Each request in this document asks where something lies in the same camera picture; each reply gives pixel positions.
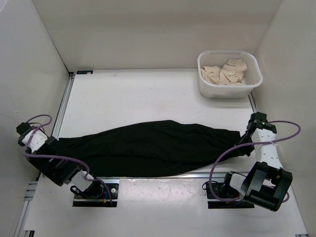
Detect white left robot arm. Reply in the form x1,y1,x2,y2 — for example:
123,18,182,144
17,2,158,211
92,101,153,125
16,122,106,199

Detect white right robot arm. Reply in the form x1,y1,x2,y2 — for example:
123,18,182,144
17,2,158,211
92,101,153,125
222,112,293,211

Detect aluminium left side rail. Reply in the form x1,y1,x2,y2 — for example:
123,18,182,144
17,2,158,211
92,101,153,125
13,73,76,237

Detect aluminium right side rail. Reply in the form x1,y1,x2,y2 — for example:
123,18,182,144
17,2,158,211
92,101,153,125
248,92,282,178

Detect black trousers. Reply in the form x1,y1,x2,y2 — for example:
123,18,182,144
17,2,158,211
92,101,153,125
59,120,241,178

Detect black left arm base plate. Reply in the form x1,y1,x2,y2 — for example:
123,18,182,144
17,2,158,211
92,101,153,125
70,179,119,207

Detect beige crumpled garment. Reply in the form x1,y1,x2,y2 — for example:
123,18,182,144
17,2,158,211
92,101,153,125
201,59,248,85

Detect aluminium table edge rail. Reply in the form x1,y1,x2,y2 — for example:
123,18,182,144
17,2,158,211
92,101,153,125
37,171,282,182

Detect white plastic basket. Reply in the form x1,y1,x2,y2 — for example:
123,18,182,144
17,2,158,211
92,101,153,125
197,50,263,99

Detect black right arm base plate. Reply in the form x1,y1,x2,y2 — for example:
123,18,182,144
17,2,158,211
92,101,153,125
202,181,254,209

